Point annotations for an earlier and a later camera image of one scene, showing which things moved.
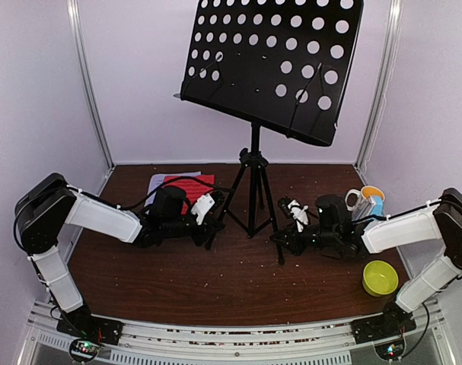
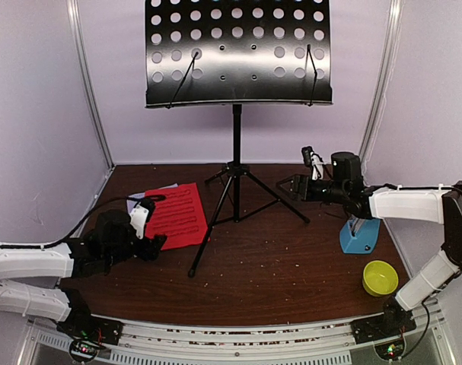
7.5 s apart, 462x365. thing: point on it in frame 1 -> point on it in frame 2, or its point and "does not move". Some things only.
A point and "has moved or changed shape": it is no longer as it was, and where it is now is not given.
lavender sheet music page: [157, 179] -> [132, 203]
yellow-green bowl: [379, 277] does not move
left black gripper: [206, 230] -> [151, 247]
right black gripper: [294, 244] -> [296, 186]
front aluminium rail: [234, 342] does not move
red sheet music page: [192, 187] has moved or changed shape
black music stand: [286, 65] has moved or changed shape
